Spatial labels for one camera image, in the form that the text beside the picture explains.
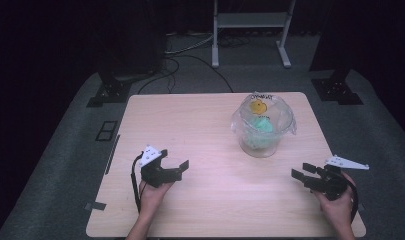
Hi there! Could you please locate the dark cabinet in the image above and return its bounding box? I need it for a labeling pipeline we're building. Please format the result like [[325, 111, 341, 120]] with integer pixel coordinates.
[[95, 0, 168, 82]]

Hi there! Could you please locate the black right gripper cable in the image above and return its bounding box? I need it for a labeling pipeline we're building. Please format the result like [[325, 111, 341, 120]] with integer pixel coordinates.
[[342, 173, 360, 224]]

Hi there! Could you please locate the person's left hand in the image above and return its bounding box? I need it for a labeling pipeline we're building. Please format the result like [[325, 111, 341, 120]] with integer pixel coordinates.
[[138, 179, 175, 218]]

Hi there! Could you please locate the yellow round item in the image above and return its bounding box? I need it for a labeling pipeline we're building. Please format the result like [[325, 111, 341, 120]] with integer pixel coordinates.
[[249, 98, 268, 116]]

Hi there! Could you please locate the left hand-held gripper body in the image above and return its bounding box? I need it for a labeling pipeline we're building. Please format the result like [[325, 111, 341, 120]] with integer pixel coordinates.
[[138, 144, 184, 189]]

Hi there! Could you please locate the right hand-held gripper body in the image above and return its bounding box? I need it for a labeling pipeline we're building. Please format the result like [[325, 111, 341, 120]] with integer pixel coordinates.
[[303, 154, 371, 202]]

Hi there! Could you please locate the green crumpled item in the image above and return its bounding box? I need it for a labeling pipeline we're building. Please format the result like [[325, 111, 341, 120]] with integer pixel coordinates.
[[245, 117, 275, 149]]

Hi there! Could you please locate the grey tape piece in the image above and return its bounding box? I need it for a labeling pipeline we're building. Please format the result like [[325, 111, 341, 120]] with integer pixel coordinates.
[[83, 201, 108, 212]]

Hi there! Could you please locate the person's right hand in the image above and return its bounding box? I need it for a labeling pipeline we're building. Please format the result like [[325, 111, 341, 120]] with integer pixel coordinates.
[[312, 171, 357, 229]]

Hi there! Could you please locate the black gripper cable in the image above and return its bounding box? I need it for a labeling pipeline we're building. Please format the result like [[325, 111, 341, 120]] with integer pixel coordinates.
[[130, 153, 145, 214], [342, 173, 360, 224]]

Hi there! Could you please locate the black floor cable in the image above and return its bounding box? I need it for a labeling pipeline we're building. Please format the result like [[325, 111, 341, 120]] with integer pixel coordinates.
[[136, 54, 235, 95]]

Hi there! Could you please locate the black stand base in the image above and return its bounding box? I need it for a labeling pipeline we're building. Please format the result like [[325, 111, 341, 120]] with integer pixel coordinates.
[[311, 69, 365, 107], [86, 71, 133, 109]]

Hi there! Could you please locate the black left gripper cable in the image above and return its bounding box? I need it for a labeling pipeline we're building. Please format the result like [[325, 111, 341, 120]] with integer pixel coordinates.
[[130, 153, 145, 214]]

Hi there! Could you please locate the grey floor cable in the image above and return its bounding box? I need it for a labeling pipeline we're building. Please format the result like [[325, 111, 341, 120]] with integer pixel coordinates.
[[164, 31, 215, 56]]

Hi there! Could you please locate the clear plastic bag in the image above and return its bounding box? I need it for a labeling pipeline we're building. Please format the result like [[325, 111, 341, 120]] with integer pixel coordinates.
[[230, 91, 298, 151]]

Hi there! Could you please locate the white metal stand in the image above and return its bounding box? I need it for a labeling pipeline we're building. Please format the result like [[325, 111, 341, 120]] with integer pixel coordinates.
[[211, 0, 297, 70]]

